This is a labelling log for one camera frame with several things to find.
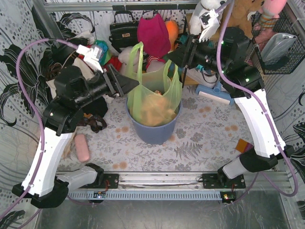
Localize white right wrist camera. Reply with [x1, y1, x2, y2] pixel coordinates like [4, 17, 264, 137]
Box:
[199, 9, 220, 42]

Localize white plush dog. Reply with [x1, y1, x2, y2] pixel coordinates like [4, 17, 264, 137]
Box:
[189, 0, 226, 35]

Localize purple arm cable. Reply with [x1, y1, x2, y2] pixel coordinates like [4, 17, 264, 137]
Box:
[215, 0, 298, 206]
[0, 39, 101, 227]

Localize black leather handbag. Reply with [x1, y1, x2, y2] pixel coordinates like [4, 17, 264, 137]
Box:
[109, 10, 139, 53]

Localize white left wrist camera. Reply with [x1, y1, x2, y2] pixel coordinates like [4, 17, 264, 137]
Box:
[76, 45, 103, 73]

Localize green plastic trash bag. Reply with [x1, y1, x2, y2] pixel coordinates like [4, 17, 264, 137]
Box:
[125, 42, 182, 126]

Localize silver pouch in basket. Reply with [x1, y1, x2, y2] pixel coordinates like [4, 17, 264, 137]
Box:
[261, 33, 297, 62]

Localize orange plush toy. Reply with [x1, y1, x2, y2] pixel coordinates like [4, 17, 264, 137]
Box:
[165, 20, 179, 51]

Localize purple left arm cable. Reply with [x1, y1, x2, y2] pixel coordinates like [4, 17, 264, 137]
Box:
[0, 39, 101, 227]

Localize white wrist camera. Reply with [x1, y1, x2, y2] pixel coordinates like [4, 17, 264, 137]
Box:
[76, 45, 103, 73]
[199, 9, 220, 42]

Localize white sneakers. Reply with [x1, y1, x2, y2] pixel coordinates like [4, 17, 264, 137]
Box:
[185, 68, 218, 88]

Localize blue trash bin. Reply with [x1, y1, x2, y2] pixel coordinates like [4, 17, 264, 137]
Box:
[125, 99, 182, 145]

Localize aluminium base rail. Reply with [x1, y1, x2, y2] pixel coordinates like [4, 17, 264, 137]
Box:
[57, 171, 292, 202]

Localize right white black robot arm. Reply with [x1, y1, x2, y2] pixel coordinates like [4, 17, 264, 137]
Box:
[165, 27, 294, 188]

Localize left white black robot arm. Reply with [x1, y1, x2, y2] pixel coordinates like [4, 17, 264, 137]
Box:
[12, 65, 139, 209]

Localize black wire basket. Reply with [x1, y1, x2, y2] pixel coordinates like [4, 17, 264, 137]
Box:
[252, 11, 305, 75]

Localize pink white plush pig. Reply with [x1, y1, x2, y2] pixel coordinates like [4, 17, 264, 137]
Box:
[146, 55, 166, 73]

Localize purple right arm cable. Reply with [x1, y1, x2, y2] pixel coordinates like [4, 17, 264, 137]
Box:
[215, 0, 298, 206]

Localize cream canvas tote bag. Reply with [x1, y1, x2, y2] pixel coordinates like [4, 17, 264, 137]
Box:
[47, 57, 94, 99]

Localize red cloth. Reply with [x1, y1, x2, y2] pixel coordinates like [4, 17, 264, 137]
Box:
[107, 56, 122, 71]

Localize magenta fabric bag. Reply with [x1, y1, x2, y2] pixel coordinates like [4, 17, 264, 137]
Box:
[137, 13, 171, 57]

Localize pink plush toy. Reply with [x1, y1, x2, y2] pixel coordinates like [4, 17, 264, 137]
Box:
[258, 0, 287, 23]

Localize teal folded cloth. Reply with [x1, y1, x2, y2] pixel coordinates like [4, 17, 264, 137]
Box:
[178, 34, 189, 47]

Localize pink round object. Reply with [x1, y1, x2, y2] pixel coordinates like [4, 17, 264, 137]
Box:
[74, 134, 90, 163]

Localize brown teddy bear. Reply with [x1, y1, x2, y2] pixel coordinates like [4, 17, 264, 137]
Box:
[227, 0, 264, 39]

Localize purple orange sock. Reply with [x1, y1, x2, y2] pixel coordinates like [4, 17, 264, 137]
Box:
[235, 139, 254, 154]

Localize black metal shelf rack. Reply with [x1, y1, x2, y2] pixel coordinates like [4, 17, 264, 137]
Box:
[178, 13, 253, 89]

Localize colorful printed bag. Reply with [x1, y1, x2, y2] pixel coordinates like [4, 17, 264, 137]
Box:
[91, 40, 112, 66]

